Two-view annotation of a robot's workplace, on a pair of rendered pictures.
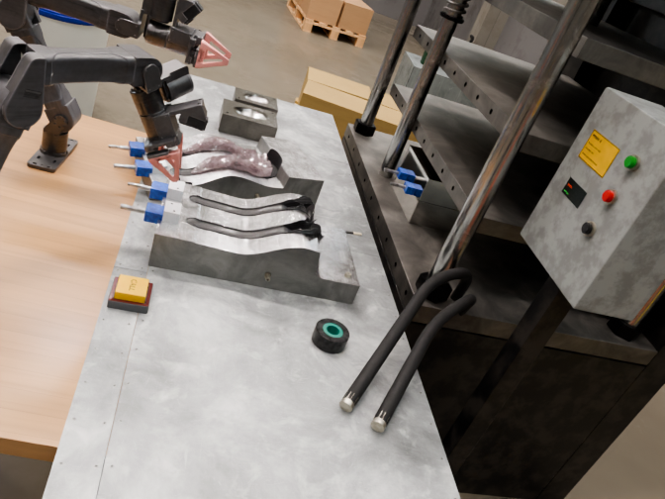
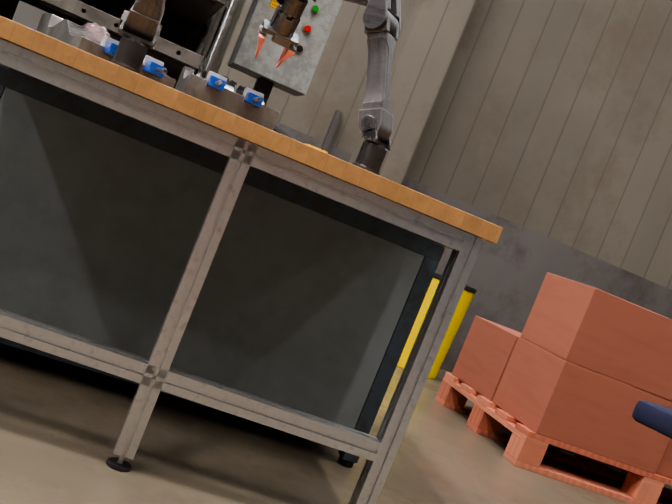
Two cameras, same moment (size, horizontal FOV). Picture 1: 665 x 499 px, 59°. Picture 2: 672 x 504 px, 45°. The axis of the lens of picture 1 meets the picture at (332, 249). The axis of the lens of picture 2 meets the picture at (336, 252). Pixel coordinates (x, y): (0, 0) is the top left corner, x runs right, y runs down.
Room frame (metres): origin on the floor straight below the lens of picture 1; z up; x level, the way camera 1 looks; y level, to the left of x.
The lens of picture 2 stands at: (0.75, 2.64, 0.68)
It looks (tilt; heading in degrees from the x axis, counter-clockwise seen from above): 2 degrees down; 271
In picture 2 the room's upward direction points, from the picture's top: 22 degrees clockwise
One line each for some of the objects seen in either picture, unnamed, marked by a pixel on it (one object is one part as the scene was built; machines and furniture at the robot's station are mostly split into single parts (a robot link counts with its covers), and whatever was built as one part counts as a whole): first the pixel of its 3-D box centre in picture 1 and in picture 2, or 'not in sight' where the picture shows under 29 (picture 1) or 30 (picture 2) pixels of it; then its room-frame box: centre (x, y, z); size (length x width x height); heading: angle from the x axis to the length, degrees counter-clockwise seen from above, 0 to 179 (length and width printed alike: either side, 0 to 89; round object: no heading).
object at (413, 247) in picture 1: (471, 222); not in sight; (2.12, -0.46, 0.76); 1.30 x 0.84 x 0.06; 19
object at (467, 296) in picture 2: not in sight; (429, 323); (0.13, -2.35, 0.30); 0.39 x 0.38 x 0.60; 104
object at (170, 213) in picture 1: (149, 212); (254, 99); (1.14, 0.42, 0.89); 0.13 x 0.05 x 0.05; 109
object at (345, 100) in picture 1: (363, 126); not in sight; (4.42, 0.13, 0.20); 1.18 x 0.85 x 0.41; 93
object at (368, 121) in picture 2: not in sight; (376, 133); (0.79, 0.65, 0.90); 0.09 x 0.06 x 0.06; 61
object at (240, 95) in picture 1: (254, 105); not in sight; (2.22, 0.50, 0.83); 0.17 x 0.13 x 0.06; 109
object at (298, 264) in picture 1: (260, 234); (220, 102); (1.27, 0.18, 0.87); 0.50 x 0.26 x 0.14; 109
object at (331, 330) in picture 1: (331, 336); not in sight; (1.05, -0.07, 0.82); 0.08 x 0.08 x 0.04
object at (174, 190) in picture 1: (154, 189); (216, 83); (1.24, 0.46, 0.89); 0.13 x 0.05 x 0.05; 108
